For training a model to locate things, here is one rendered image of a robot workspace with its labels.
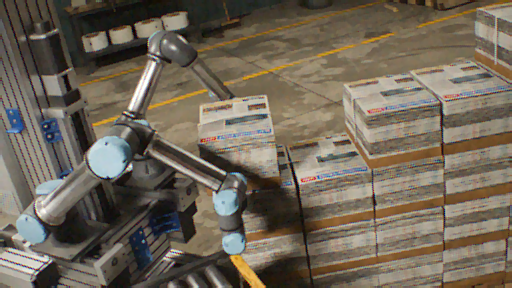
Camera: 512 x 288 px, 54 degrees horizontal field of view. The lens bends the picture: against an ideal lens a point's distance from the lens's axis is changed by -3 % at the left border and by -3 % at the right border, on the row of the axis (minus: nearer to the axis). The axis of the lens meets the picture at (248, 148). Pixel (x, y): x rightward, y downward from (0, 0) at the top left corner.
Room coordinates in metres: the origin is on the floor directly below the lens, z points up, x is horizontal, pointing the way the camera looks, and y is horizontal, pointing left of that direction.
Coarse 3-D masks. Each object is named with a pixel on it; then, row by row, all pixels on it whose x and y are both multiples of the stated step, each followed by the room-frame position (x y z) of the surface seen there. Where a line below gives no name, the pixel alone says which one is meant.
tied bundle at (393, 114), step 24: (360, 96) 1.91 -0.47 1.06; (384, 96) 1.86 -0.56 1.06; (408, 96) 1.82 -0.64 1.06; (432, 96) 1.78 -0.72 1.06; (360, 120) 1.81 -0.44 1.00; (384, 120) 1.72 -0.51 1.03; (408, 120) 1.72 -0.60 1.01; (432, 120) 1.72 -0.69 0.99; (360, 144) 1.84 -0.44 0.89; (384, 144) 1.72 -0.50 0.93; (408, 144) 1.72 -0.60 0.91; (432, 144) 1.72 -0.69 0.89
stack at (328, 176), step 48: (288, 144) 2.08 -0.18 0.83; (336, 144) 1.99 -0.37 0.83; (288, 192) 1.72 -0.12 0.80; (336, 192) 1.72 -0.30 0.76; (384, 192) 1.72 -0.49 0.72; (432, 192) 1.72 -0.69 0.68; (288, 240) 1.72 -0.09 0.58; (336, 240) 1.71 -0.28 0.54; (384, 240) 1.71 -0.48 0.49; (432, 240) 1.71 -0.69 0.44
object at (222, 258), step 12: (216, 252) 1.42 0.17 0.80; (192, 264) 1.38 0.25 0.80; (204, 264) 1.37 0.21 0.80; (216, 264) 1.37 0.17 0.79; (228, 264) 1.39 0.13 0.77; (156, 276) 1.35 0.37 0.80; (168, 276) 1.34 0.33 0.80; (180, 276) 1.33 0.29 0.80; (204, 276) 1.35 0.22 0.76; (228, 276) 1.38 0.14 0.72
